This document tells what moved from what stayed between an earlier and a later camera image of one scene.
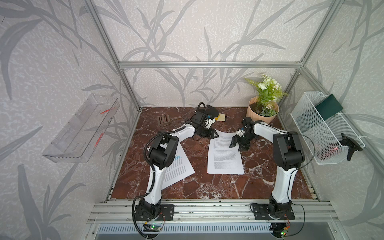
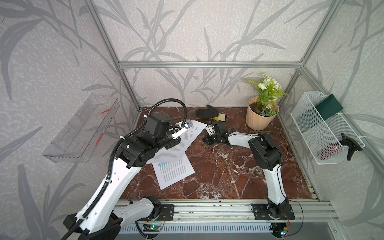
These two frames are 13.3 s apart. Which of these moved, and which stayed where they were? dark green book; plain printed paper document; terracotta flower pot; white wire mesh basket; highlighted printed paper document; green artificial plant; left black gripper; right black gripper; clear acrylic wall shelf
Moved: plain printed paper document; left black gripper; right black gripper
Stayed: highlighted printed paper document; terracotta flower pot; white wire mesh basket; dark green book; green artificial plant; clear acrylic wall shelf
